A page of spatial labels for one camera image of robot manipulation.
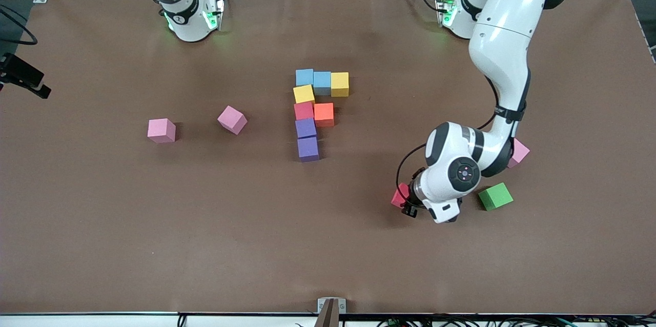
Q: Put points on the pink foam cube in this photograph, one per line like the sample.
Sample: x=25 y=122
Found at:
x=520 y=152
x=160 y=129
x=231 y=119

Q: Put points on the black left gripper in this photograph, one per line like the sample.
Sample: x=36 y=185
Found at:
x=409 y=208

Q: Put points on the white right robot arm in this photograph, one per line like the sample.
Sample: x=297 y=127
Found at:
x=187 y=14

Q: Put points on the grey metal bracket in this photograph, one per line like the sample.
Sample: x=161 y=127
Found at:
x=322 y=306

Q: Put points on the orange foam cube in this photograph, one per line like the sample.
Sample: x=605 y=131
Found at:
x=324 y=114

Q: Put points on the blue foam cube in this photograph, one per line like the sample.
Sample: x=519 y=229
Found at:
x=304 y=77
x=322 y=82

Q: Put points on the yellow foam cube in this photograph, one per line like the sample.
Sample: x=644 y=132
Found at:
x=304 y=94
x=339 y=83

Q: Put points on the brown table mat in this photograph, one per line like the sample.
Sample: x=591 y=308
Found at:
x=328 y=255

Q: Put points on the green foam cube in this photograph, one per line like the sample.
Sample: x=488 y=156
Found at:
x=495 y=196

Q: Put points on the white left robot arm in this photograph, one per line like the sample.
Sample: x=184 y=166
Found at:
x=502 y=50

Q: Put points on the purple foam cube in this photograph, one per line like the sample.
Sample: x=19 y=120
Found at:
x=308 y=148
x=306 y=128

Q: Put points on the red foam cube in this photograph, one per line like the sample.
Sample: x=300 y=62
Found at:
x=400 y=196
x=303 y=110

